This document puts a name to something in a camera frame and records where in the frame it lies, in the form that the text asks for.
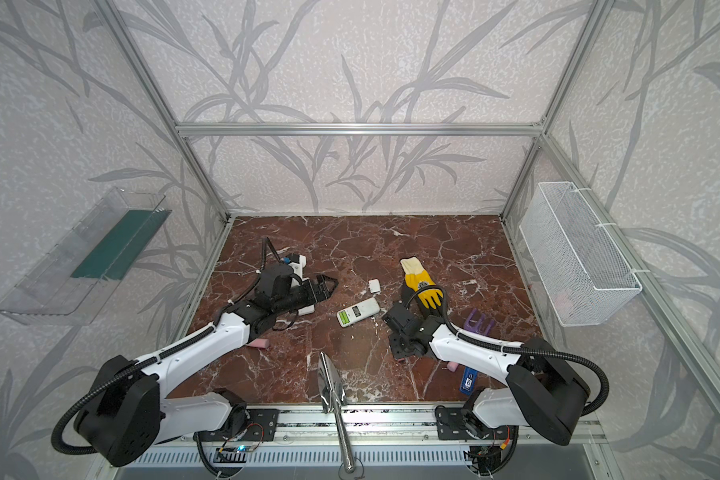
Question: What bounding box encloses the red white remote control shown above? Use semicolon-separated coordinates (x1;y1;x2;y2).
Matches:
337;298;380;328

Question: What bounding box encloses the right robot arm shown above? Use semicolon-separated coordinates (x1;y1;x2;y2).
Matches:
383;302;610;446

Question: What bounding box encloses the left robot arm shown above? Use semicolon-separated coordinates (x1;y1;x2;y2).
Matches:
50;261;339;467

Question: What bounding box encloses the white green-screen remote control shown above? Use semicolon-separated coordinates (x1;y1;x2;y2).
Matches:
297;305;315;316

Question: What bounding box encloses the yellow black work glove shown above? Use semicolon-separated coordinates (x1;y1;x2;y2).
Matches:
400;257;443;316

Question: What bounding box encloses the blue lighter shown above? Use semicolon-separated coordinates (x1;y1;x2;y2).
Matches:
459;367;478;396

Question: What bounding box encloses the metal trowel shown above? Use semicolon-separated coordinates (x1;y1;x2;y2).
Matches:
318;352;357;474

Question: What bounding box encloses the purple toy shovel pink handle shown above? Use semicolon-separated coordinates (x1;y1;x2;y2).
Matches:
247;338;270;349

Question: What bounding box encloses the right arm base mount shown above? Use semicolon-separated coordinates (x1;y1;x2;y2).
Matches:
434;405;513;442

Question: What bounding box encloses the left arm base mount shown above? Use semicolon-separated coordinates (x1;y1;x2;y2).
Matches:
195;408;280;442

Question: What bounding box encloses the white wire wall basket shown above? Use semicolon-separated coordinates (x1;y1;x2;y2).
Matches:
519;181;642;327

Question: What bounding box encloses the clear plastic wall shelf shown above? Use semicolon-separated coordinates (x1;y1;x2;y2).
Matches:
0;187;171;326

